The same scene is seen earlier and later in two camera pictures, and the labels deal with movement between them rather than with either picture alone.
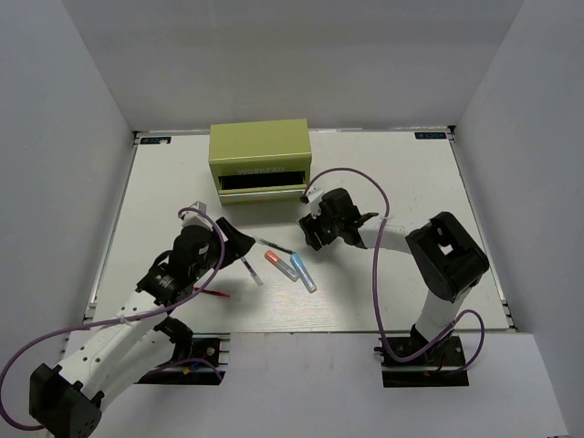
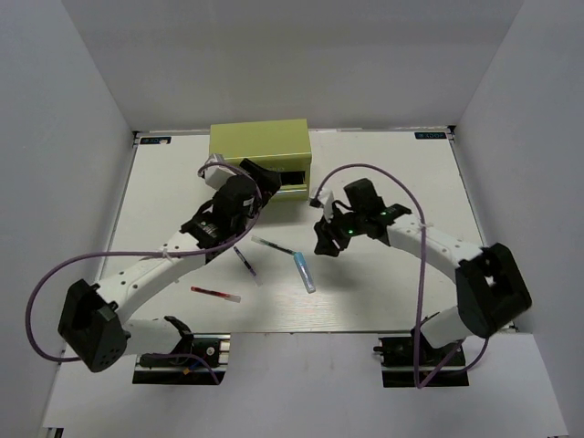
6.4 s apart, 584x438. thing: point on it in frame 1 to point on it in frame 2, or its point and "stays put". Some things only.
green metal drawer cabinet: [260, 161] stays put
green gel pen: [273, 245] stays put
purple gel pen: [254, 275] stays put
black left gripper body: [213, 260] to [254, 211]
